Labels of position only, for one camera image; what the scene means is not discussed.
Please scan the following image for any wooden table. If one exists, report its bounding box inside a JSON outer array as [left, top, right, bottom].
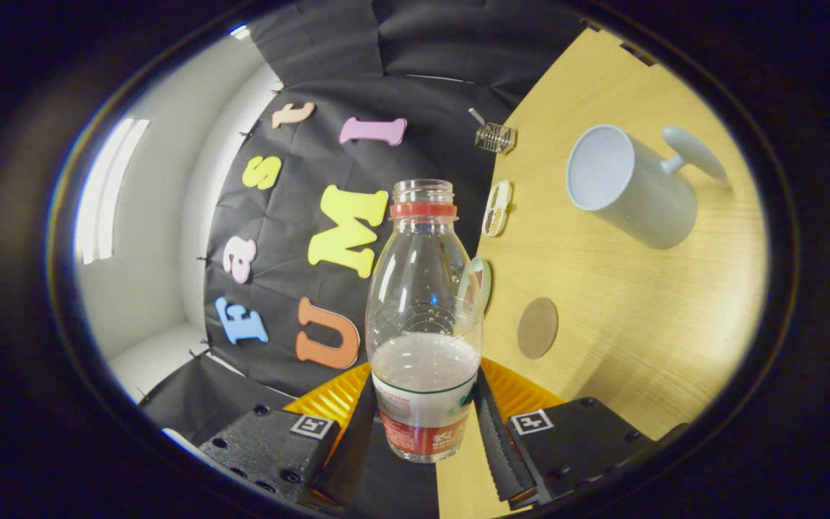
[[435, 27, 770, 519]]

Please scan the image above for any clear juice bottle red label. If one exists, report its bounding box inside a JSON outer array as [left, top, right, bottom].
[[365, 179, 486, 463]]

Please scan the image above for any black backdrop cloth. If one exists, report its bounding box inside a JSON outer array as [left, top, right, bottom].
[[138, 0, 592, 519]]

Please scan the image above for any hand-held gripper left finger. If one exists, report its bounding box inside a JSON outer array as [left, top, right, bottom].
[[199, 362, 380, 516]]

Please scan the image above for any white cup with handle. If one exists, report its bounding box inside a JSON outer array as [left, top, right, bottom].
[[566, 124, 728, 251]]

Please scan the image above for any large ceiling light panel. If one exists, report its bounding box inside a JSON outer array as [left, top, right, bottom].
[[75, 117, 151, 266]]

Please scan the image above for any brown round coaster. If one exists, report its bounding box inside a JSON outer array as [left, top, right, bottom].
[[517, 297, 559, 360]]

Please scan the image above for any small divided white dish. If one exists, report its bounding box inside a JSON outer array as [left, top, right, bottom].
[[482, 179, 513, 238]]

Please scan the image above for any pale green plate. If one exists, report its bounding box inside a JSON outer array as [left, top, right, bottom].
[[470, 257, 493, 312]]

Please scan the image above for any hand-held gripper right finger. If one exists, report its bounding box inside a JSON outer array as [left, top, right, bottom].
[[474, 358, 690, 509]]

